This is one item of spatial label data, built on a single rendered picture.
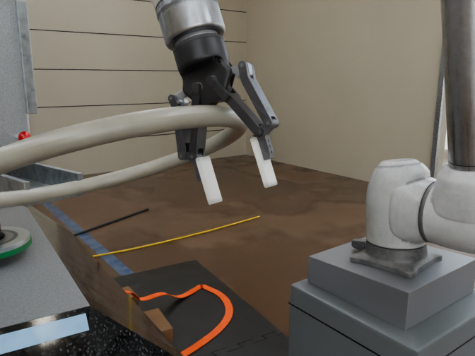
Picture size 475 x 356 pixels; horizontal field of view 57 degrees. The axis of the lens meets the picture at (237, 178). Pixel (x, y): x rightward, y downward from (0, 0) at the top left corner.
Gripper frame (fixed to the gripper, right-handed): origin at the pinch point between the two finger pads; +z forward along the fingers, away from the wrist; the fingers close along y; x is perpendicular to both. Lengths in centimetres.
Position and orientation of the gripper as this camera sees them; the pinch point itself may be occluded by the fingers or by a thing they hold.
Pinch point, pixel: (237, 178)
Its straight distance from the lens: 62.2
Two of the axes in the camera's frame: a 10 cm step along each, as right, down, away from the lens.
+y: -8.3, 2.7, 4.8
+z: 2.8, 9.6, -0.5
